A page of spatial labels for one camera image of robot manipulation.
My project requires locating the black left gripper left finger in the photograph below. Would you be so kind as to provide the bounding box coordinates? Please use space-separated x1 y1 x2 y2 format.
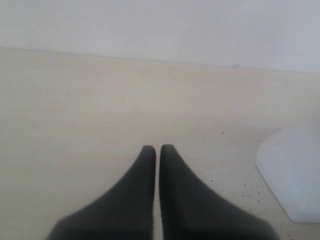
47 145 156 240

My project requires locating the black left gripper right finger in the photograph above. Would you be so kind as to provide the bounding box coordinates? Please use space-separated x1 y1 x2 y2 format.
159 144 279 240

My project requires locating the white mannequin head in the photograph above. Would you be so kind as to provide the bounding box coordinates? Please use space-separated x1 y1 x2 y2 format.
256 118 320 223

